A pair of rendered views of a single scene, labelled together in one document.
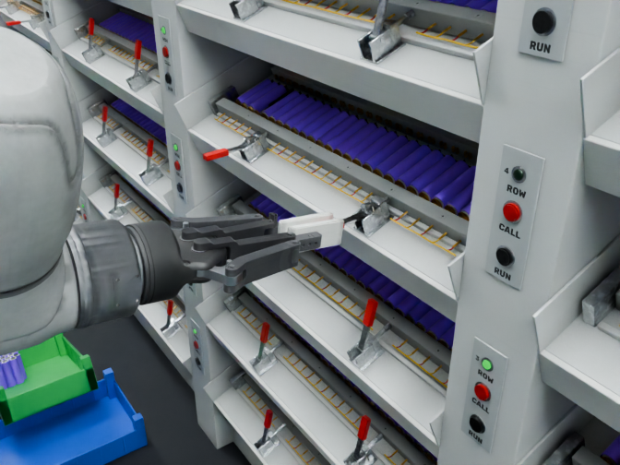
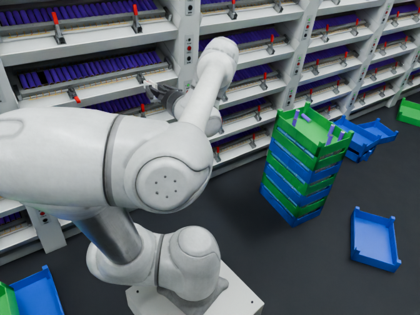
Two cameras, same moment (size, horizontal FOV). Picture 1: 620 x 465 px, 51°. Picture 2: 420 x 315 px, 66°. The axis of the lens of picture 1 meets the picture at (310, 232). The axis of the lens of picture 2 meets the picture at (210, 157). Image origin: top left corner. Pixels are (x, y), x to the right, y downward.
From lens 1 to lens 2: 1.22 m
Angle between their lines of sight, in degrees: 74
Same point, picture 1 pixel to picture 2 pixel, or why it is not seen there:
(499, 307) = (188, 70)
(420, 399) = (164, 115)
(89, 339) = not seen: outside the picture
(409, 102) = (154, 39)
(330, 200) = (122, 85)
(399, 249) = (155, 79)
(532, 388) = not seen: hidden behind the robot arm
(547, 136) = (193, 29)
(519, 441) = not seen: hidden behind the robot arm
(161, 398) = (17, 272)
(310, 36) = (106, 35)
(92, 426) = (25, 304)
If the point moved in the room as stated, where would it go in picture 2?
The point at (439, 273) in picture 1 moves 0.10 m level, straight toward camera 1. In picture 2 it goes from (168, 76) to (191, 80)
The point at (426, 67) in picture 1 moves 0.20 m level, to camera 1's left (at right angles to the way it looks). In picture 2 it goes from (154, 28) to (145, 48)
